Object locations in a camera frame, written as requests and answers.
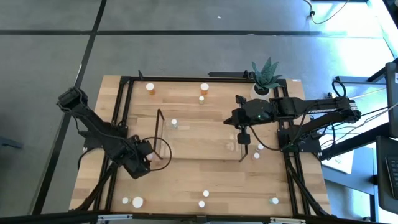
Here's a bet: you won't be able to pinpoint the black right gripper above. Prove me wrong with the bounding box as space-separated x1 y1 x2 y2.
223 95 277 128

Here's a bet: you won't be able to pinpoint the black right camera cable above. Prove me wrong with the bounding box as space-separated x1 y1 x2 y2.
247 124 284 152

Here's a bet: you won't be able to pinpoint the white cable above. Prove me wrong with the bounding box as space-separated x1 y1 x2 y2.
349 88 388 101

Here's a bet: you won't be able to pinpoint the black crossbar silver brackets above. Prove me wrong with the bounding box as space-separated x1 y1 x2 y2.
0 210 398 224

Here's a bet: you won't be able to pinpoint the white paper sheet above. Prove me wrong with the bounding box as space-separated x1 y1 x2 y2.
325 149 355 175

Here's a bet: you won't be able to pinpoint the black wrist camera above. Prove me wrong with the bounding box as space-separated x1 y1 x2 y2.
237 132 251 146
136 139 154 154

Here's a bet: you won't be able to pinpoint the black desk monitor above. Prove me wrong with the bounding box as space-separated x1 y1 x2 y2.
384 62 398 139

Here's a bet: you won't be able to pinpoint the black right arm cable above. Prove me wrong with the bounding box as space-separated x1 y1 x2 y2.
331 80 347 98

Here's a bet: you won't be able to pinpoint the black keyboard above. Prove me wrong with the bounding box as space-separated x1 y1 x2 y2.
384 155 398 200

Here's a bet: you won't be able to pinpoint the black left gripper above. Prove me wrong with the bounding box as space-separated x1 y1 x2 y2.
123 143 156 180

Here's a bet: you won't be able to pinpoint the black camera cable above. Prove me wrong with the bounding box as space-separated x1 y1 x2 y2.
247 124 284 152
136 136 173 172

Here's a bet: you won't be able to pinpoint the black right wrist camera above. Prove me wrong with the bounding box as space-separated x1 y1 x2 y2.
237 132 251 146

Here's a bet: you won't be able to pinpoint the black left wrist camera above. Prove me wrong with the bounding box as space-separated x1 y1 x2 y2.
136 139 154 154

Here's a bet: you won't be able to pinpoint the wooden shelf black metal frame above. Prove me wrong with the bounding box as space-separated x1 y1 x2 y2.
154 108 249 163

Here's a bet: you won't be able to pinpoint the floor cable with plug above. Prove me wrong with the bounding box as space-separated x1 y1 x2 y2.
303 0 351 26

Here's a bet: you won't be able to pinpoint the black left camera cable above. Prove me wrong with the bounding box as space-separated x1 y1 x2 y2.
136 136 173 172

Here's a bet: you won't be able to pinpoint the black extrusion table frame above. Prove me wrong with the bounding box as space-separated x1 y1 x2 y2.
70 74 332 218

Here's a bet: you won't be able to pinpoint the snake plant in white pot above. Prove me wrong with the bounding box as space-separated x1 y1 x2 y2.
250 57 283 103

